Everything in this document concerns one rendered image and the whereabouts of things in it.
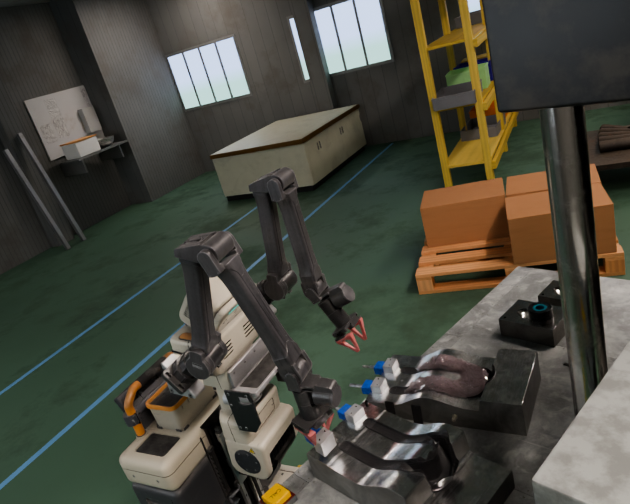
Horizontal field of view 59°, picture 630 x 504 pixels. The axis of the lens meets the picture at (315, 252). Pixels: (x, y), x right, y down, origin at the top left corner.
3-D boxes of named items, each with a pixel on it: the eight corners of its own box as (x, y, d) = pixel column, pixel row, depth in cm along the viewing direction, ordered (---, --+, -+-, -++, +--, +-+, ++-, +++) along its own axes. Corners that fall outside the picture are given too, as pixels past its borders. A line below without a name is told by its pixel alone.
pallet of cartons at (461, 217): (601, 219, 448) (596, 159, 429) (631, 274, 364) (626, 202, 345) (427, 244, 495) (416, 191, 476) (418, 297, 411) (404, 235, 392)
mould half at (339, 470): (314, 476, 163) (301, 441, 158) (370, 423, 178) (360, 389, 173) (459, 564, 126) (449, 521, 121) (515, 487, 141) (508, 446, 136)
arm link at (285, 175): (258, 164, 177) (241, 175, 169) (295, 165, 171) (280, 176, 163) (279, 284, 197) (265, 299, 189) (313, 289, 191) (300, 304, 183)
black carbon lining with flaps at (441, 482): (336, 453, 160) (328, 427, 156) (371, 419, 169) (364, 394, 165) (436, 506, 134) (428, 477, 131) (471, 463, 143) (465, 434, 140)
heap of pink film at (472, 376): (400, 397, 177) (395, 377, 174) (418, 363, 190) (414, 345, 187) (482, 406, 163) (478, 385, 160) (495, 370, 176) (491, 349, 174)
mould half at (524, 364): (368, 414, 182) (360, 387, 178) (396, 366, 202) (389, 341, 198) (527, 436, 156) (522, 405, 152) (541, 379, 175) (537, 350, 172)
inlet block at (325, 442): (293, 436, 163) (288, 424, 160) (305, 425, 165) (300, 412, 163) (325, 457, 154) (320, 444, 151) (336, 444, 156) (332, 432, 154)
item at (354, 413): (327, 416, 177) (323, 403, 175) (337, 407, 180) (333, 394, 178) (356, 430, 167) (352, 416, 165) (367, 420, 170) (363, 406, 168)
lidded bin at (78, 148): (87, 152, 919) (81, 137, 909) (102, 149, 899) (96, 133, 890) (65, 161, 883) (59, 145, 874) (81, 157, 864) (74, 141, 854)
